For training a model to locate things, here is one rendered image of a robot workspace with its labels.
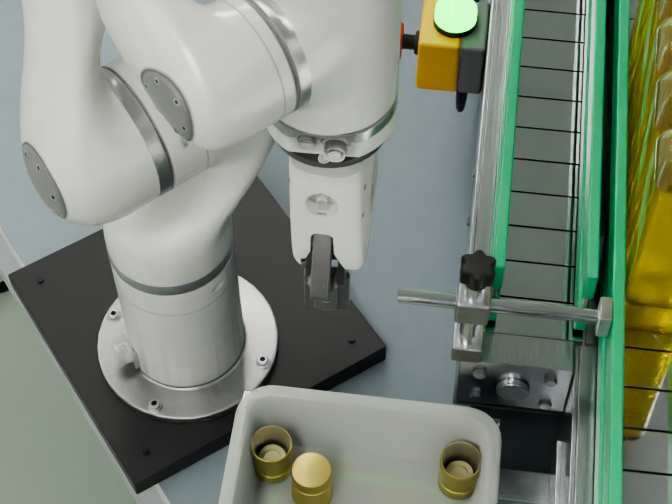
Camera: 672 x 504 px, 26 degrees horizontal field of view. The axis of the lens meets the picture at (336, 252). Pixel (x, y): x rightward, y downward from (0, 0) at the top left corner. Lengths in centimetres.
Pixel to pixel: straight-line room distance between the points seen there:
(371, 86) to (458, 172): 87
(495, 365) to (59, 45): 44
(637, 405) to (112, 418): 57
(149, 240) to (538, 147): 37
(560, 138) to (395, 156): 40
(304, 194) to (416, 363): 67
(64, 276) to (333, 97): 82
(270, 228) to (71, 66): 52
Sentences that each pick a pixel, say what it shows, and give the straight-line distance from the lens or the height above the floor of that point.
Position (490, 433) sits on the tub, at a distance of 123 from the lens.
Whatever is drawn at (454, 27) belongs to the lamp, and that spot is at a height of 101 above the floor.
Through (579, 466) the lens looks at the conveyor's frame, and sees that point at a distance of 118.
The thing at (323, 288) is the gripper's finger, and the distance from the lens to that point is 95.
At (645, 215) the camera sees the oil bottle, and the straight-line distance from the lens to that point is 114.
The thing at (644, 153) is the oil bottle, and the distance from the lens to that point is 118.
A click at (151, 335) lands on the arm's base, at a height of 88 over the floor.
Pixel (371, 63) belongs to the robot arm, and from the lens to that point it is 83.
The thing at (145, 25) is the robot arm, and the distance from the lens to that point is 80.
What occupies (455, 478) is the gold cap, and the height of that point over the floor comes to 98.
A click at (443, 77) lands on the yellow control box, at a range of 154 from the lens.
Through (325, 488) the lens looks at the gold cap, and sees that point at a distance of 124.
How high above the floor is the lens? 209
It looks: 55 degrees down
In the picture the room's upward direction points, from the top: straight up
